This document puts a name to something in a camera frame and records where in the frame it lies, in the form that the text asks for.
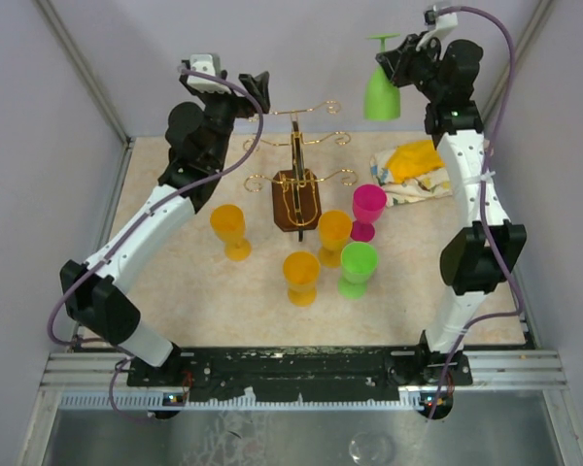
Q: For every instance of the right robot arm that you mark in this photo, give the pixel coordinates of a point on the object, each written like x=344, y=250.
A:
x=485, y=250

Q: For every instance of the green wine glass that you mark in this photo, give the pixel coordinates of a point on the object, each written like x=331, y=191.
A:
x=359, y=260
x=381, y=100

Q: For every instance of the gold wire glass rack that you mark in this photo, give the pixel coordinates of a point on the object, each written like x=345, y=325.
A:
x=296, y=201

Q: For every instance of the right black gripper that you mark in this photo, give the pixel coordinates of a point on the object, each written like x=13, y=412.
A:
x=397, y=61

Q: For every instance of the pink wine glass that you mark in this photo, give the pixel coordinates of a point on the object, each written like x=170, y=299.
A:
x=369, y=202

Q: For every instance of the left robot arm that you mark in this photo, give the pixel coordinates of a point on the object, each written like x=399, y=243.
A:
x=198, y=133

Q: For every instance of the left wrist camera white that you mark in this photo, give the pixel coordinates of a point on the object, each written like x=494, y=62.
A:
x=203, y=73

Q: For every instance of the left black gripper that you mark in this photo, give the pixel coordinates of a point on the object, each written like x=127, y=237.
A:
x=245, y=108

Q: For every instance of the orange wine glass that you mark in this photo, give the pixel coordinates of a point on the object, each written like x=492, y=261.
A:
x=229, y=226
x=301, y=270
x=334, y=230

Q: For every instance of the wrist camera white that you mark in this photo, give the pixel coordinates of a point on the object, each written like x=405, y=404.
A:
x=440, y=20
x=203, y=73

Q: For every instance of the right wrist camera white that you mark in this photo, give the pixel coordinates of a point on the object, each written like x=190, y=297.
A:
x=440, y=20

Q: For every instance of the green wine glass back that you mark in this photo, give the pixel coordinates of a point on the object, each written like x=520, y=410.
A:
x=381, y=100

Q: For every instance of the green wine glass front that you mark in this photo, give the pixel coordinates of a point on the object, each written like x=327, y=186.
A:
x=359, y=260

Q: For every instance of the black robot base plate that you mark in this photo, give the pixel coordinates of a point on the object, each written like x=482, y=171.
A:
x=309, y=374

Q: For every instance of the orange wine glass front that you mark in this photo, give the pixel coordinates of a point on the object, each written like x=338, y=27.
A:
x=301, y=270

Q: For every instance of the yellow patterned cloth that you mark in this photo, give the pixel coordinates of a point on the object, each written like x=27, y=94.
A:
x=410, y=173

